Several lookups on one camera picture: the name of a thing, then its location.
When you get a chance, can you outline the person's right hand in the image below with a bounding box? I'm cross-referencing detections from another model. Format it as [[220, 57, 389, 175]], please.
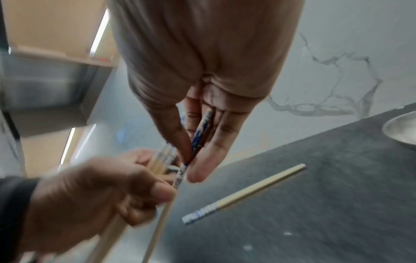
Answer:
[[109, 0, 306, 183]]

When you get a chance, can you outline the person's left hand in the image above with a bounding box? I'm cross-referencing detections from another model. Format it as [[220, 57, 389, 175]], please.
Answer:
[[19, 148, 178, 254]]

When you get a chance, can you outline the large steel ladle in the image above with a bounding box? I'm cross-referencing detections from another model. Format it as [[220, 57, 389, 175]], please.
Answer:
[[381, 110, 416, 146]]

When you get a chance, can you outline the person's left forearm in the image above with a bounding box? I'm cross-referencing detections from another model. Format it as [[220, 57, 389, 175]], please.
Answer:
[[0, 177, 40, 263]]

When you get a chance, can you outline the LED light strip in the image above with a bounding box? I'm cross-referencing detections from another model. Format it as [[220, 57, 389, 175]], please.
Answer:
[[60, 127, 76, 165], [89, 7, 110, 55]]

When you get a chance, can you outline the steel range hood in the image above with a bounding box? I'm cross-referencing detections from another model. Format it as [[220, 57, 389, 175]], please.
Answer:
[[0, 45, 120, 137]]

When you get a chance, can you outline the wooden overhead cabinet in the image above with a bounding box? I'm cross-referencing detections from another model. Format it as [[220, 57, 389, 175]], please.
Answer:
[[0, 0, 121, 178]]

